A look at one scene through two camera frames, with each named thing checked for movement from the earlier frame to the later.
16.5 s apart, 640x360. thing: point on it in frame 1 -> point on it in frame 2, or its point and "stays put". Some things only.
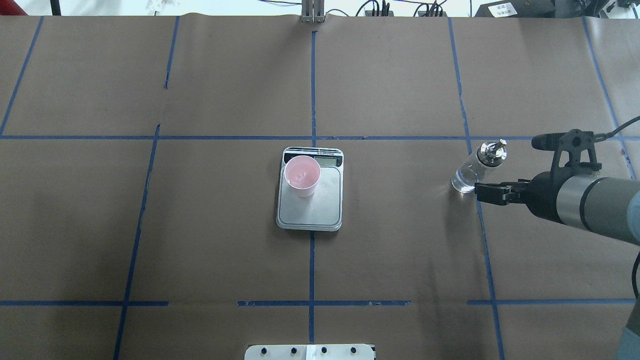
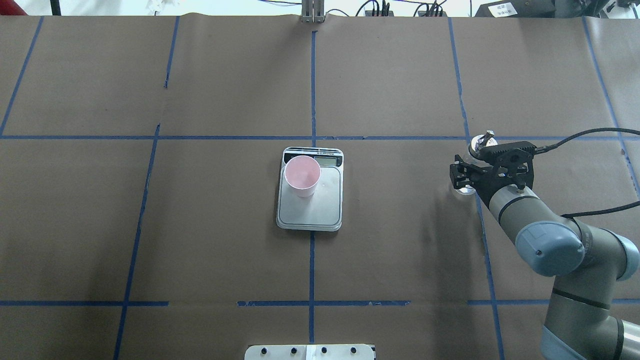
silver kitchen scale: [323, 211] stays put
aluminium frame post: [312, 11] stays put
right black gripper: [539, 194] -> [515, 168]
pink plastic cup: [302, 173] stays put
